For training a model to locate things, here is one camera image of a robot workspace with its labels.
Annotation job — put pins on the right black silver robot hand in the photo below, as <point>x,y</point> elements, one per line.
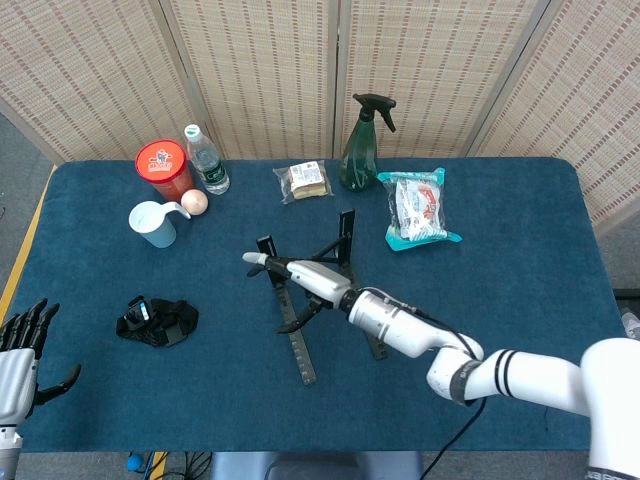
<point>320,282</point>

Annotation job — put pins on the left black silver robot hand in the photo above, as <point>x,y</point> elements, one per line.
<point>15,375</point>

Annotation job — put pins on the black folding laptop stand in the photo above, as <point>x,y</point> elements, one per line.
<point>300,350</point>

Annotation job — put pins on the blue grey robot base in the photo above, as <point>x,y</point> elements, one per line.
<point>315,467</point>

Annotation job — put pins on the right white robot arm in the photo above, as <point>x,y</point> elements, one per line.
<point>400,325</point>

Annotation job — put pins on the plastic wrapped sandwich cake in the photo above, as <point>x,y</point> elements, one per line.
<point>305,182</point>

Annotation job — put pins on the teal snack package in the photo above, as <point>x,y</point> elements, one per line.
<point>417,210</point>

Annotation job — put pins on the green spray bottle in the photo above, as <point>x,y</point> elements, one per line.
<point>357,160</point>

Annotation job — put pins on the small blue ball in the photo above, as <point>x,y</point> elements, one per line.
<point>134,461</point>

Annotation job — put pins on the peach coloured ball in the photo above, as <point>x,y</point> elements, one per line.
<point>194,202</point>

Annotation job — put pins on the clear plastic water bottle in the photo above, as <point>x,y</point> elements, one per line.
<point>210,170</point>

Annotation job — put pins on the blue table cloth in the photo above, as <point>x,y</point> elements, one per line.
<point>500,280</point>

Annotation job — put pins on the red orange lidded tub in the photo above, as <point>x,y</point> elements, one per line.
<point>160,162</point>

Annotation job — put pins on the bamboo folding screen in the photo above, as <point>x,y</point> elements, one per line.
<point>250,75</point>

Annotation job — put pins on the grey sneaker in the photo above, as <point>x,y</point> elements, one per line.
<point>632,325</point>

